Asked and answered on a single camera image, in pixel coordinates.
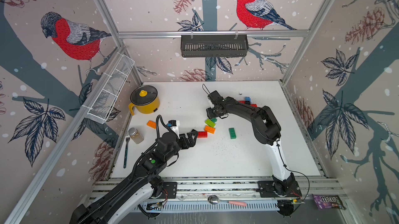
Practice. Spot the spoon with pink handle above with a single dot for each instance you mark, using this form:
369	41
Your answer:
213	199

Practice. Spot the fork with green handle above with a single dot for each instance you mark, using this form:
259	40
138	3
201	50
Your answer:
127	139

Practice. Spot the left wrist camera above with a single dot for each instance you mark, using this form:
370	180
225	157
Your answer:
174	126

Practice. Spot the orange lego brick far left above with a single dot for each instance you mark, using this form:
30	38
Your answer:
151	124

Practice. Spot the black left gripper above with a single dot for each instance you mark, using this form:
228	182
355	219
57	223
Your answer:
191	142

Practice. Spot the orange lego brick in stack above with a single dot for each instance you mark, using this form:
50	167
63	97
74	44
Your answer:
209	129

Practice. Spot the white wire mesh shelf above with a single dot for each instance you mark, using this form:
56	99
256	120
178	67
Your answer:
100	110

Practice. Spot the lime green lego brick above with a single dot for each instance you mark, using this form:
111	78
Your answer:
210	123

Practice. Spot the yellow pot with black lid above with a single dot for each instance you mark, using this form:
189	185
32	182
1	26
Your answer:
145	99

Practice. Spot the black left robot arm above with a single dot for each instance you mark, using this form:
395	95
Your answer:
143	182

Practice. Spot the purple candy packet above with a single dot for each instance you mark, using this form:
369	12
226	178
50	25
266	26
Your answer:
328	202

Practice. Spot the small glass spice jar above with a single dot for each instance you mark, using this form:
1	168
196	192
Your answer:
135	135

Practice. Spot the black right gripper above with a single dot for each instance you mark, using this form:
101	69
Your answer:
209	113

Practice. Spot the black hanging wire basket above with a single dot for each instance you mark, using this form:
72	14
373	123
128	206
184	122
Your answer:
214	46

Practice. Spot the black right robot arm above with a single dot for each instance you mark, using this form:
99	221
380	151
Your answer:
267	131

